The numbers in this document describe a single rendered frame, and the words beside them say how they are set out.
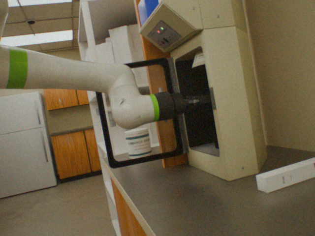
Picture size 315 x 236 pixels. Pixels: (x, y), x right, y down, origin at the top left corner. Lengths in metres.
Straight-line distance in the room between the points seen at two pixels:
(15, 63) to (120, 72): 0.31
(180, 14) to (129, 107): 0.31
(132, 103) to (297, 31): 0.69
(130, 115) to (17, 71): 0.33
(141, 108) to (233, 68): 0.31
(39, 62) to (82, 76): 0.13
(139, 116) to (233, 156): 0.31
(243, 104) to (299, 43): 0.39
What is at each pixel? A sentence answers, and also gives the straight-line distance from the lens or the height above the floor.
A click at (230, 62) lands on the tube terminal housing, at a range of 0.94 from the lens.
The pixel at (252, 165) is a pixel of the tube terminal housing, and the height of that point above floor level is 0.97.
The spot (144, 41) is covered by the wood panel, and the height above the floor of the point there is 1.48.
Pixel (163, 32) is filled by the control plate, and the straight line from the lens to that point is 1.05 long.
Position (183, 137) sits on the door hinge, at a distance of 1.20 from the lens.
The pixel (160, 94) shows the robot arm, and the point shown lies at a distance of 0.94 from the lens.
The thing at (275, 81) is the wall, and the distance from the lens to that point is 1.35.
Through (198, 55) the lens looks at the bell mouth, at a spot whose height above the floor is 1.35.
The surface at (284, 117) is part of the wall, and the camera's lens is 1.34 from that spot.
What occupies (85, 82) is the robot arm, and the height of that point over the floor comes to 1.31.
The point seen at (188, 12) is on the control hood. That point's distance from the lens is 0.92.
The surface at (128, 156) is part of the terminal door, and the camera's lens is 1.16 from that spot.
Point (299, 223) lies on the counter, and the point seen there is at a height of 0.94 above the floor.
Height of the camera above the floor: 1.22
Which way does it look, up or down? 3 degrees down
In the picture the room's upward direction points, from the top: 10 degrees counter-clockwise
